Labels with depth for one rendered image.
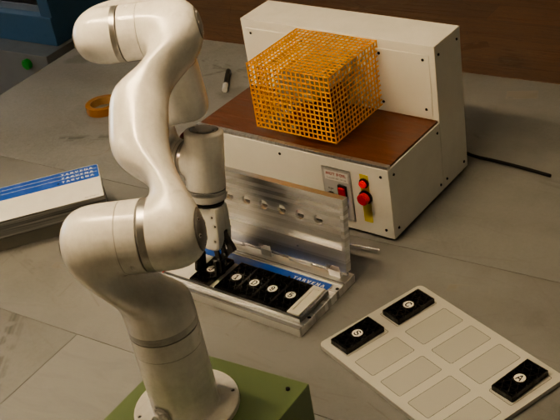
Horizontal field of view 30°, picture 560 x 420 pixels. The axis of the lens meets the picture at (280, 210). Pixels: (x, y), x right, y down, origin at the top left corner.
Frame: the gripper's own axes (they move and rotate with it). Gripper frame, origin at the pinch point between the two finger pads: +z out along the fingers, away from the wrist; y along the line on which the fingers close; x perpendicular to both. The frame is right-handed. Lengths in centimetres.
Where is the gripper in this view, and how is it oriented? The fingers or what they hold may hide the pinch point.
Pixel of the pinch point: (210, 264)
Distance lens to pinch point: 232.2
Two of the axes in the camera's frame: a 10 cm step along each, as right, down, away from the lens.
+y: 8.0, 2.2, -5.6
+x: 6.0, -3.2, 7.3
